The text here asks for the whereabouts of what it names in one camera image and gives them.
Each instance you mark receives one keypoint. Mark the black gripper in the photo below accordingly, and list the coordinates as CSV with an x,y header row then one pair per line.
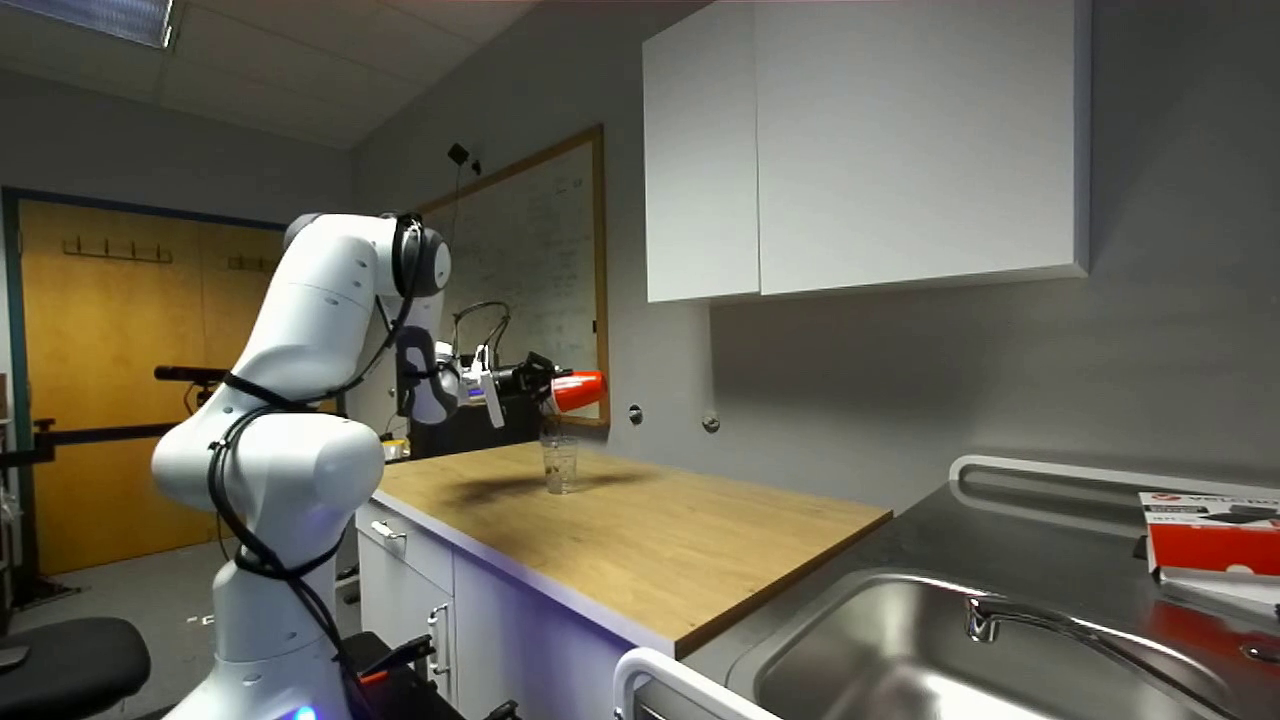
x,y
530,376

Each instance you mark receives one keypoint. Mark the red plastic cup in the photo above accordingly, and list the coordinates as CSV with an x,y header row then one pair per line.
x,y
579,391

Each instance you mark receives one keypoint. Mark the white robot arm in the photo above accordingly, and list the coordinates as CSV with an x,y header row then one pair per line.
x,y
282,474

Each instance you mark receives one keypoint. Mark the clear plastic cup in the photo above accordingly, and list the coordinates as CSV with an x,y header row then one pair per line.
x,y
558,459

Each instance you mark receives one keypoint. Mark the black box on counter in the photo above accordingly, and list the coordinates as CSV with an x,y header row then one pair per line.
x,y
472,430

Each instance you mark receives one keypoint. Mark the white base cabinet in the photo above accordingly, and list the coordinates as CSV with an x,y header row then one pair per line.
x,y
492,634

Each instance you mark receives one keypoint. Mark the wooden door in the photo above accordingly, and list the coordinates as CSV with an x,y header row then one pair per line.
x,y
104,300

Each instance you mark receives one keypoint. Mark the stainless steel sink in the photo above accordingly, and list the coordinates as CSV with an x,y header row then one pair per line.
x,y
929,650

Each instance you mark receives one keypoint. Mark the black office chair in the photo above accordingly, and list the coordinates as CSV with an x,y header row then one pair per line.
x,y
71,668

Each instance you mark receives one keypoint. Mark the red and white box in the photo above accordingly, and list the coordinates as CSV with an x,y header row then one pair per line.
x,y
1208,533

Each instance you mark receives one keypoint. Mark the whiteboard with wooden frame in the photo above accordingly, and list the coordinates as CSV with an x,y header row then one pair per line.
x,y
530,278

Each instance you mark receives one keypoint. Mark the white wall cabinet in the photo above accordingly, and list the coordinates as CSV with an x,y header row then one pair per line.
x,y
808,144

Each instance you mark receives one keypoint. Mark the white rail near sink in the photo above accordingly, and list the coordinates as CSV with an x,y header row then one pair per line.
x,y
1017,476

